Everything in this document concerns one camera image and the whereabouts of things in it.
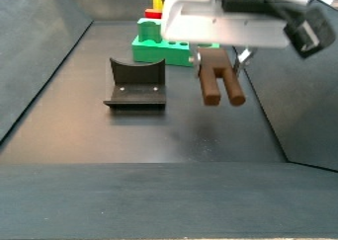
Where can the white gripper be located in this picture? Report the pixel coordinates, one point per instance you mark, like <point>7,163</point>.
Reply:
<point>222,21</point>

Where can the brown square-circle object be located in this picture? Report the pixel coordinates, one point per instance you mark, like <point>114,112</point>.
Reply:
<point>215,67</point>

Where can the dark curved fixture stand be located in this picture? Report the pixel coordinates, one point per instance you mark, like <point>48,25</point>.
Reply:
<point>139,84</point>

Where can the green shape-sorter base block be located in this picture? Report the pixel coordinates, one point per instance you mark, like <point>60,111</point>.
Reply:
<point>173,51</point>

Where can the green notched block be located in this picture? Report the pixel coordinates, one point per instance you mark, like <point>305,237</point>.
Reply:
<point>150,30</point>

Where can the red block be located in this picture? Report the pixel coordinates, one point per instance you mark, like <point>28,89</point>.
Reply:
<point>154,14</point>

